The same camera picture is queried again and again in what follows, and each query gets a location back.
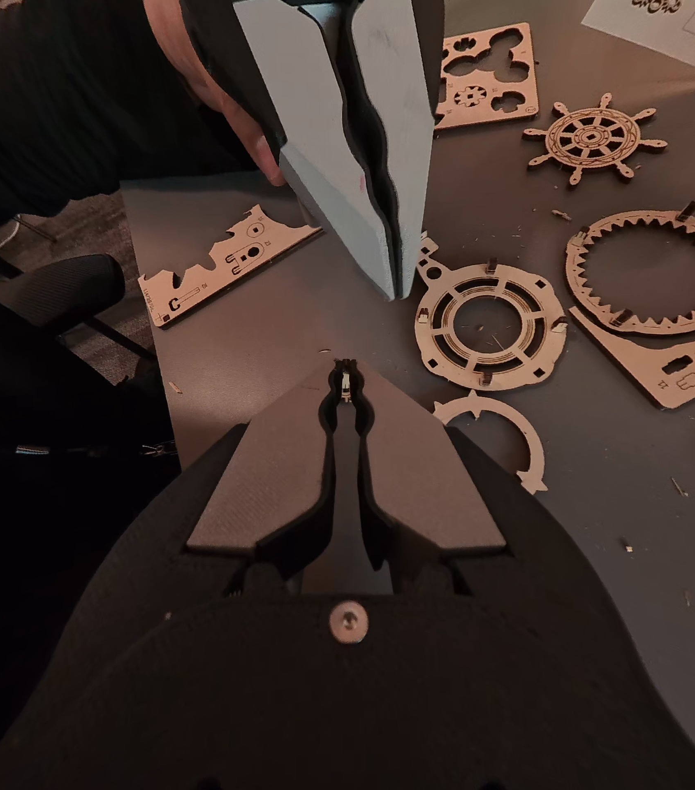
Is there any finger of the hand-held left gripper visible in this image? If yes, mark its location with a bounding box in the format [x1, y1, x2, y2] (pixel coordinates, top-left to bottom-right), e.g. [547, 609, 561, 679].
[233, 0, 399, 303]
[346, 0, 445, 303]

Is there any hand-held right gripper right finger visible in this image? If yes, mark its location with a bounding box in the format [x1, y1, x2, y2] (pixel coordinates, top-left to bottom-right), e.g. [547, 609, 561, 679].
[350, 363, 507, 582]

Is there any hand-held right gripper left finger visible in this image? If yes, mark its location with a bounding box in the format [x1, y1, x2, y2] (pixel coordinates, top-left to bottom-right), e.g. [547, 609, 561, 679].
[187, 360, 340, 579]

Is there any round slotted wooden plate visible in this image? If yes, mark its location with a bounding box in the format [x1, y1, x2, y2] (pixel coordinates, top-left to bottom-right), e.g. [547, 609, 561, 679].
[413, 231, 570, 391]

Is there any person's left forearm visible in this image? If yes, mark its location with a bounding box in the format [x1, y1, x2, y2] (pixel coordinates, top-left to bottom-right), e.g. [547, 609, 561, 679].
[0, 0, 243, 218]

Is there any person's left hand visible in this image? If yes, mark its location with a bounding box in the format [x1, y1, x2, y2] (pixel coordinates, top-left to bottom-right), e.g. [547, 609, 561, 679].
[143, 0, 287, 188]

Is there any wooden sheet with clover cut-outs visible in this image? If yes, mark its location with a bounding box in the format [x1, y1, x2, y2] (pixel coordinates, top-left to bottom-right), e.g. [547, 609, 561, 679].
[433, 23, 539, 131]

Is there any jagged-edged wooden offcut sheet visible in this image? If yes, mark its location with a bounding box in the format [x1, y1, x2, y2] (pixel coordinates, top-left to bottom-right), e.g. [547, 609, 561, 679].
[137, 204, 324, 329]

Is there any wooden ship wheel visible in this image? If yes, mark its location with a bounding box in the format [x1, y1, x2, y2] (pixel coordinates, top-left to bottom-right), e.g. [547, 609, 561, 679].
[522, 93, 670, 190]

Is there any folded assembly instruction sheet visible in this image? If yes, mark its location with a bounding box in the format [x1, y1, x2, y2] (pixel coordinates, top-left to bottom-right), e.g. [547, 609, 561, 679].
[581, 0, 695, 95]

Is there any black swivel office chair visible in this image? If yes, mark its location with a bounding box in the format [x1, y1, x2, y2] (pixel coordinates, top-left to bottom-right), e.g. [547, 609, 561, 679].
[0, 252, 158, 366]

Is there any thin notched wooden ring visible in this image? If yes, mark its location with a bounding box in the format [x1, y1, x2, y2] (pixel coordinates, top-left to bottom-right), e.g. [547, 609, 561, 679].
[433, 395, 549, 495]

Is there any metal lanyard clip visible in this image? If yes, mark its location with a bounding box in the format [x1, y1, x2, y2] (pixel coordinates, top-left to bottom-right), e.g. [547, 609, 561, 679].
[13, 441, 177, 459]

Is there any wooden frame offcut sheet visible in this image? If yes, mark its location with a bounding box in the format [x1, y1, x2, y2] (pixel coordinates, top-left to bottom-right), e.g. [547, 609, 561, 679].
[569, 305, 695, 410]

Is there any wooden inner-toothed ring gear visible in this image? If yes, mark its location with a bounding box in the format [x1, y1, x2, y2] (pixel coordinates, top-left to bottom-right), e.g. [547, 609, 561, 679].
[565, 209, 695, 338]

